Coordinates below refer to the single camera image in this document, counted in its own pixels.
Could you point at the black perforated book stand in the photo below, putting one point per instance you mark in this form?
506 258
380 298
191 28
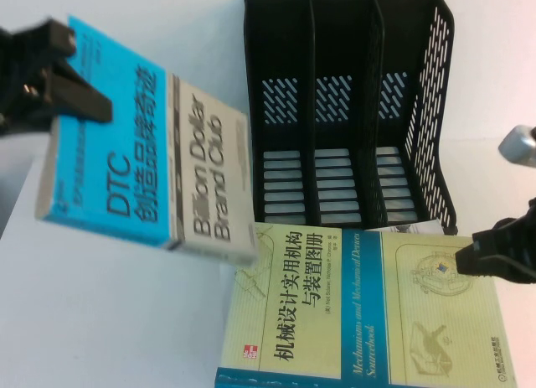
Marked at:
343 48

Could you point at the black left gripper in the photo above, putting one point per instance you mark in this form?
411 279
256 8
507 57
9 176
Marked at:
25 73

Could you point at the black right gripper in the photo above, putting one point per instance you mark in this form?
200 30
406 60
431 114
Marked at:
519 249

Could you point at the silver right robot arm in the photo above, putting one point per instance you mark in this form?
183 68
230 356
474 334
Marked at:
517 147

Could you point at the blue DTC book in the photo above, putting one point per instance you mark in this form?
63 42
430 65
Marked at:
125 161

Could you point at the yellow-green mechanisms book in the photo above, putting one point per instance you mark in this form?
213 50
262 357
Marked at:
335 312

